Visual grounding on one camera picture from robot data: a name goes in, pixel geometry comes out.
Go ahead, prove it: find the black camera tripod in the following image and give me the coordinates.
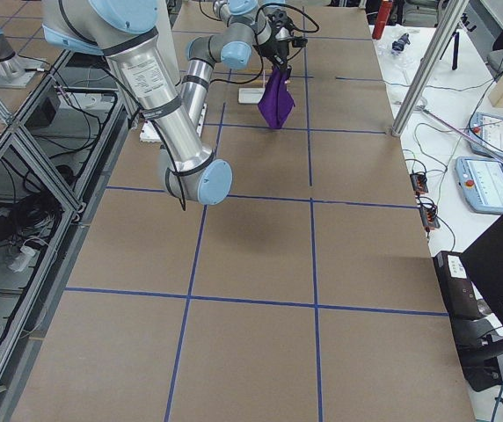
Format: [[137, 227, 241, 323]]
[[451, 31, 460, 70]]

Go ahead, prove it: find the purple towel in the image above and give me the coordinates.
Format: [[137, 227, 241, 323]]
[[258, 68, 295, 129]]

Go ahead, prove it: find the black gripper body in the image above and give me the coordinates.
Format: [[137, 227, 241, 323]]
[[258, 6, 292, 70]]

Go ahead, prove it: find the red bottle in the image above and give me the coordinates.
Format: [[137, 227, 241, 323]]
[[371, 0, 393, 40]]

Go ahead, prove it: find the orange connector block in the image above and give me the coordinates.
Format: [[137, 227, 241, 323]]
[[410, 172, 428, 195], [419, 207, 441, 232]]

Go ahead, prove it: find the brown paper table cover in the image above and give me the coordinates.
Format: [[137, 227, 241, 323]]
[[12, 8, 474, 421]]

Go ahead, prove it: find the aluminium frame post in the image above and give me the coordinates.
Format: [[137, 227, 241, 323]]
[[390, 0, 469, 137]]

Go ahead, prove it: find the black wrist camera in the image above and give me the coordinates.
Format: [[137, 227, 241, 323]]
[[291, 36, 308, 48]]

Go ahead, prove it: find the black monitor stand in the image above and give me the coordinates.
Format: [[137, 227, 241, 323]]
[[451, 316, 503, 393]]

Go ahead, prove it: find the orange connector block upper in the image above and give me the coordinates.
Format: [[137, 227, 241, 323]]
[[410, 172, 428, 195]]

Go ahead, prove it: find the white towel rack base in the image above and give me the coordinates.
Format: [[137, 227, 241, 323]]
[[237, 88, 265, 105]]

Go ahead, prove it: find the black box device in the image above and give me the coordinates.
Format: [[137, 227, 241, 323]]
[[434, 251, 483, 321]]

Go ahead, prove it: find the aluminium frame cage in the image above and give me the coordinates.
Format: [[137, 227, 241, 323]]
[[0, 53, 128, 421]]

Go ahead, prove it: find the white power adapter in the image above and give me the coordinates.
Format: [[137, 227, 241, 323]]
[[8, 244, 36, 273]]

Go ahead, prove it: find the folded dark blue umbrella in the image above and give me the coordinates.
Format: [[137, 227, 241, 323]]
[[391, 33, 411, 55]]

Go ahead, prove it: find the lower teach pendant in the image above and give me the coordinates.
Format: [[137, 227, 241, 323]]
[[455, 156, 503, 215]]

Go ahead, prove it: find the orange connector block lower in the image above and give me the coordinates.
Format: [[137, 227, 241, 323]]
[[419, 207, 441, 232]]

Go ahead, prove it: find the upper teach pendant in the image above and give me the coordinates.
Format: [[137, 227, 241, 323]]
[[467, 112, 503, 156]]

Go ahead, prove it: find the teach pendant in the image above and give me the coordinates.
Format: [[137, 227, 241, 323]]
[[467, 112, 503, 156], [455, 156, 503, 215]]

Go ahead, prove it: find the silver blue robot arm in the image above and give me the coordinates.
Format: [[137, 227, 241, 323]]
[[42, 1, 287, 205]]

